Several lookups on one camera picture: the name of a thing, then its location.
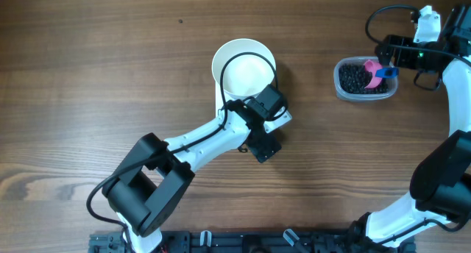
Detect white digital kitchen scale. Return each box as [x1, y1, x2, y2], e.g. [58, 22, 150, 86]
[214, 81, 294, 135]

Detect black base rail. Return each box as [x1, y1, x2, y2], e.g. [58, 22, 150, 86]
[88, 229, 417, 253]

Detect black beans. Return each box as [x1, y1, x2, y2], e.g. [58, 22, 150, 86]
[339, 64, 389, 94]

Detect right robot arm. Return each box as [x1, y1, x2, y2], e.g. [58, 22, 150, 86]
[341, 4, 470, 252]

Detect white bowl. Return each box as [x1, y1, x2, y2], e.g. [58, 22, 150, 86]
[211, 38, 276, 101]

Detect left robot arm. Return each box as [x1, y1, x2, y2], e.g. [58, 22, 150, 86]
[101, 85, 287, 252]

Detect arm white wrist camera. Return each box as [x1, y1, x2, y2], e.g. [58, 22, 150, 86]
[411, 5, 442, 43]
[263, 111, 292, 133]

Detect pink scoop with blue handle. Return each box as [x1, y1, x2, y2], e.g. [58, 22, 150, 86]
[364, 60, 399, 89]

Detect clear plastic container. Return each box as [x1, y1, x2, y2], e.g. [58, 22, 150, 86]
[333, 57, 398, 102]

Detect left arm white wrist camera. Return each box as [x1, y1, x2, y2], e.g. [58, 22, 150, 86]
[263, 111, 292, 133]

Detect right arm white wrist camera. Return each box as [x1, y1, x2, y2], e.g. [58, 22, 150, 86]
[411, 5, 442, 43]

